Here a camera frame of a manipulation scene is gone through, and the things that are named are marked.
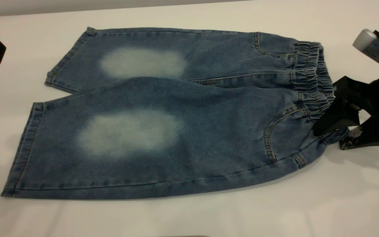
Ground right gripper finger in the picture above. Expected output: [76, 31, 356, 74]
[313, 76, 371, 136]

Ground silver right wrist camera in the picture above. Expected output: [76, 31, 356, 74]
[353, 29, 379, 71]

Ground blue denim shorts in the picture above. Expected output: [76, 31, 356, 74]
[1, 27, 349, 200]

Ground right gripper scratched finger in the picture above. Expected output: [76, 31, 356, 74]
[339, 117, 379, 150]

